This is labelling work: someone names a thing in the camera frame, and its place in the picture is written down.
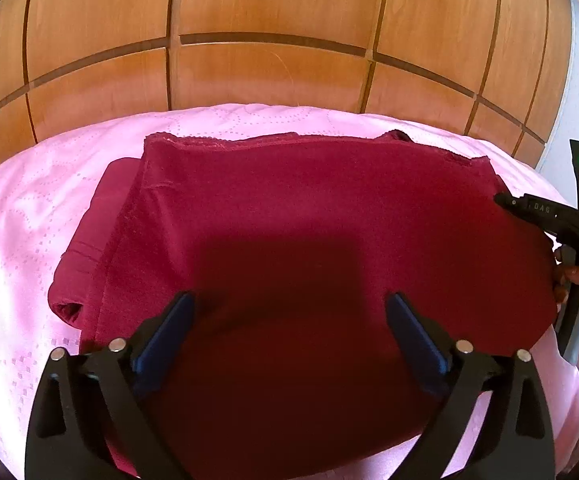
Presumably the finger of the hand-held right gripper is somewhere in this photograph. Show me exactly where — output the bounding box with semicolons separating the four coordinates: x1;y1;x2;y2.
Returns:
494;192;533;222

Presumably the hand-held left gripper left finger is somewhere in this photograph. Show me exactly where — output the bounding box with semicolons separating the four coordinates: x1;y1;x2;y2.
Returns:
24;290;195;480

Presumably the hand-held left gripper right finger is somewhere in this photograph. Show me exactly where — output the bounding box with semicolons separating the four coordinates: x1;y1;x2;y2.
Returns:
385;291;556;480

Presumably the dark red long-sleeve shirt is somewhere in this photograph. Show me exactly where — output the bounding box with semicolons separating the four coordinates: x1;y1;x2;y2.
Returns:
47;130;565;476

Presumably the pink bed sheet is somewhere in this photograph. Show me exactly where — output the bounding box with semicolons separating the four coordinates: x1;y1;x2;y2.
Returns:
0;104;579;480

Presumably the wooden panelled headboard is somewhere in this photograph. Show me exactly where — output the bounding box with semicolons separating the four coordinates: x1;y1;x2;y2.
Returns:
0;0;577;186

